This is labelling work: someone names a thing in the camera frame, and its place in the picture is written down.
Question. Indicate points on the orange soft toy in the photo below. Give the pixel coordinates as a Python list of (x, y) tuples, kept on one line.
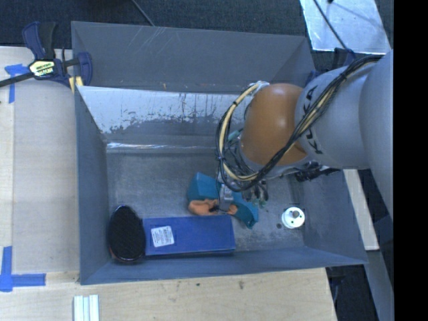
[(199, 207)]

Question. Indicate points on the blue box with white label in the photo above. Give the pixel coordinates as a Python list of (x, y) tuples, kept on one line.
[(197, 234)]

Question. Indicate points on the white round cap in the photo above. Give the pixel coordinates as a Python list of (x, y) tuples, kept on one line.
[(293, 217)]

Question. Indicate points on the grey metal bin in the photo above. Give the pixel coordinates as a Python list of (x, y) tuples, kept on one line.
[(150, 179)]

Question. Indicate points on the black oval brush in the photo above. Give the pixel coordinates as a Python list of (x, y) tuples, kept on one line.
[(126, 234)]

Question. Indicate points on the pale wood board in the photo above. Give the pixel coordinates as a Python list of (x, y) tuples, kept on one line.
[(43, 179)]

